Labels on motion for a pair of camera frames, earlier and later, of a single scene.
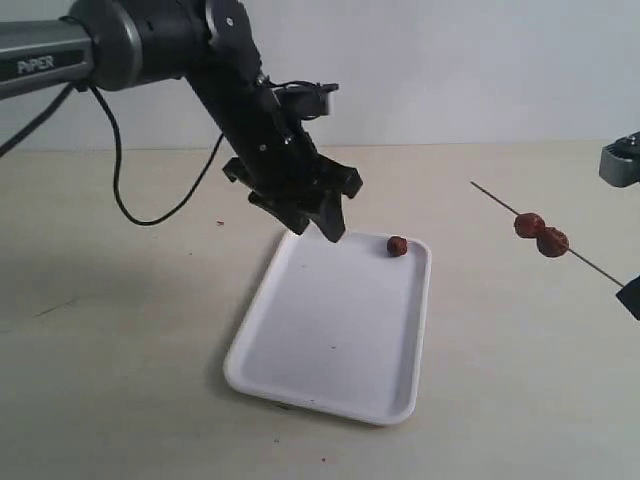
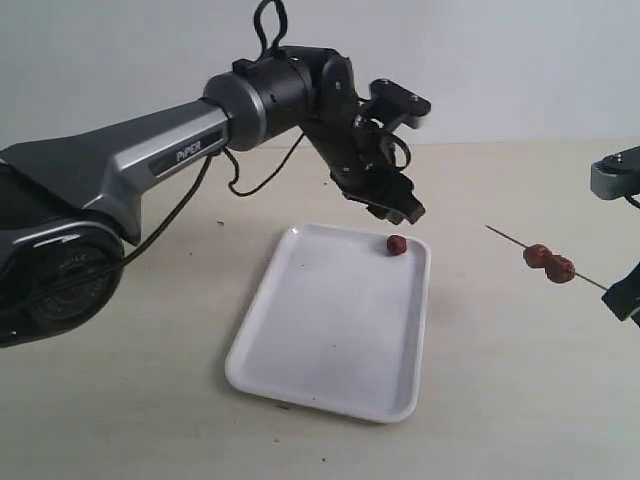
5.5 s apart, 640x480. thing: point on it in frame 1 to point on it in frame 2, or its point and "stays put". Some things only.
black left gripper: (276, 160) to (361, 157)
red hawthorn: (529, 225) to (537, 256)
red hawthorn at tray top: (396, 246) stays put
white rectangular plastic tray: (338, 327) stays put
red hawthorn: (552, 242) to (559, 269)
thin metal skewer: (601, 270) to (526, 245)
